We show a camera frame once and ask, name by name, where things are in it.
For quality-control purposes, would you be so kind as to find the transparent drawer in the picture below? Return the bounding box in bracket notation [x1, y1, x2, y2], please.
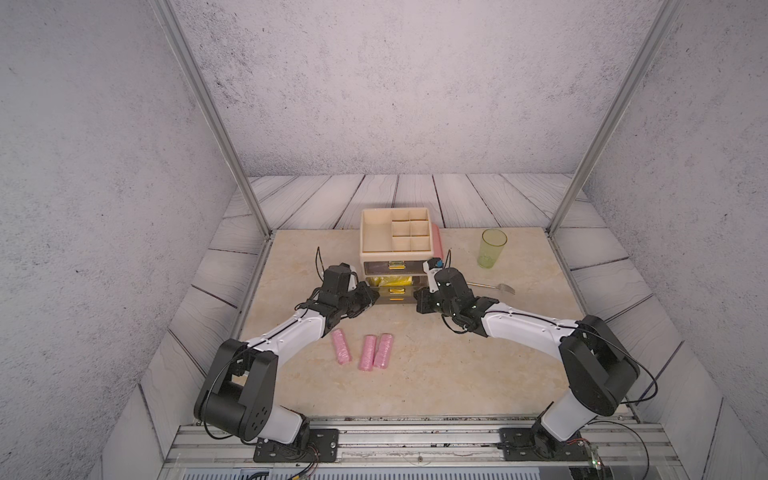
[377, 288, 416, 304]
[363, 260, 425, 276]
[366, 275, 428, 288]

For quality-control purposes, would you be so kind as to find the beige drawer organizer cabinet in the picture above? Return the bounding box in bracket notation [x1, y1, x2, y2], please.
[360, 207, 434, 293]

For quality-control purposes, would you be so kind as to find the yellow bag roll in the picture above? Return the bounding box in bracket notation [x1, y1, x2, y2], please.
[367, 275, 413, 287]

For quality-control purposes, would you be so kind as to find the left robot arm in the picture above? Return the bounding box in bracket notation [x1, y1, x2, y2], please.
[193, 281, 379, 447]

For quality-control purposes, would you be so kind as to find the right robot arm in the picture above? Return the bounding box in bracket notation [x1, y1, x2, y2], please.
[414, 261, 641, 447]

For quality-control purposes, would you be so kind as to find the pink sponge block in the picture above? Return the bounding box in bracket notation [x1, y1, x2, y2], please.
[431, 223, 444, 259]

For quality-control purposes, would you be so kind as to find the metal spoon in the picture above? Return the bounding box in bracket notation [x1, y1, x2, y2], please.
[467, 281, 516, 295]

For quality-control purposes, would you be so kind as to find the pink bag roll left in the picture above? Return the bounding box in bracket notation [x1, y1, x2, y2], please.
[331, 329, 352, 365]

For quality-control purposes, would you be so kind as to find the pink bag roll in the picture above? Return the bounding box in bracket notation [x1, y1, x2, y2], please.
[373, 333, 394, 369]
[331, 329, 352, 365]
[358, 335, 378, 371]

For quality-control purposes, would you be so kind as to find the pink bag roll middle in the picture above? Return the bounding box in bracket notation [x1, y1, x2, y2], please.
[358, 335, 378, 371]

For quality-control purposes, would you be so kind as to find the pink bag roll right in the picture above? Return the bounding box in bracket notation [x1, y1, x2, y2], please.
[373, 333, 394, 369]

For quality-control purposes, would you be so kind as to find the green translucent cup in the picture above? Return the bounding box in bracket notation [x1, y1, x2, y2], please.
[477, 229, 508, 269]

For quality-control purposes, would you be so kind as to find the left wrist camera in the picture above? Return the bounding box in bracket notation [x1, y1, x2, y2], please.
[322, 263, 358, 295]

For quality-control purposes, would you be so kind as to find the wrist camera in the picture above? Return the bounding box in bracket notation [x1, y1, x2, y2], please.
[423, 257, 445, 293]
[322, 263, 358, 295]

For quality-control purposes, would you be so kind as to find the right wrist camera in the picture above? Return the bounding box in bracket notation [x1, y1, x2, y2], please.
[423, 257, 445, 293]

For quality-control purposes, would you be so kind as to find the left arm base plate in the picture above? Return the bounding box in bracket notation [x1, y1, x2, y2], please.
[253, 428, 340, 463]

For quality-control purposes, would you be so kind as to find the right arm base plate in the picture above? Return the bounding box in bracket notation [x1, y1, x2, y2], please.
[498, 428, 592, 462]

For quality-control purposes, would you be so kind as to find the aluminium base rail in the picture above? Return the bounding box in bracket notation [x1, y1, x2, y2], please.
[159, 416, 688, 479]

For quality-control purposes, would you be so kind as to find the left aluminium frame post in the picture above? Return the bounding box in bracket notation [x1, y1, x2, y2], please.
[151, 0, 272, 237]

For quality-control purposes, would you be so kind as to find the aluminium frame post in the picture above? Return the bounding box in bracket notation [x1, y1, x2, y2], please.
[151, 0, 272, 237]
[546, 0, 682, 239]

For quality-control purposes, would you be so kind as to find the right aluminium frame post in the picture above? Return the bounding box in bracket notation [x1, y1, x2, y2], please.
[546, 0, 682, 239]

